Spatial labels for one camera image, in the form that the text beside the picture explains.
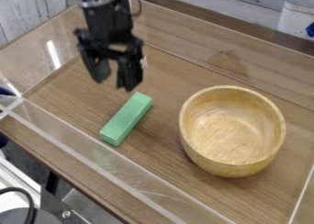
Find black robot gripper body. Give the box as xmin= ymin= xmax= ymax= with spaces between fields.
xmin=73 ymin=0 xmax=143 ymax=61

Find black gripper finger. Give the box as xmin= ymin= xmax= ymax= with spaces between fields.
xmin=116 ymin=56 xmax=143 ymax=92
xmin=79 ymin=47 xmax=112 ymax=84

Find green rectangular block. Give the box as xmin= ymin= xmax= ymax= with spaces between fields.
xmin=99 ymin=92 xmax=153 ymax=147

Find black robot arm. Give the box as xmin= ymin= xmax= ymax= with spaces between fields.
xmin=73 ymin=0 xmax=143 ymax=92

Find brown wooden bowl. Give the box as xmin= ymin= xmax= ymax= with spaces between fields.
xmin=179 ymin=85 xmax=287 ymax=178

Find blue object at left edge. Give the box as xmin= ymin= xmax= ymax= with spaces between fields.
xmin=0 ymin=86 xmax=15 ymax=96

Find blue object at edge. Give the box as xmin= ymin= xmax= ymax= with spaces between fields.
xmin=0 ymin=86 xmax=15 ymax=96
xmin=306 ymin=22 xmax=314 ymax=38

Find clear acrylic front barrier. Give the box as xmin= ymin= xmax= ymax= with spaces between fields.
xmin=0 ymin=77 xmax=235 ymax=224

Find black table leg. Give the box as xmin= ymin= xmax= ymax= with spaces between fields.
xmin=45 ymin=172 xmax=60 ymax=195

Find white cylindrical container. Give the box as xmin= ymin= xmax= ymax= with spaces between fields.
xmin=276 ymin=1 xmax=314 ymax=41

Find blue object at right edge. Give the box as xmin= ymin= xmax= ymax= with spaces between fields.
xmin=306 ymin=22 xmax=314 ymax=38

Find black cable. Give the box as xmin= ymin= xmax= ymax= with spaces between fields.
xmin=0 ymin=186 xmax=37 ymax=224

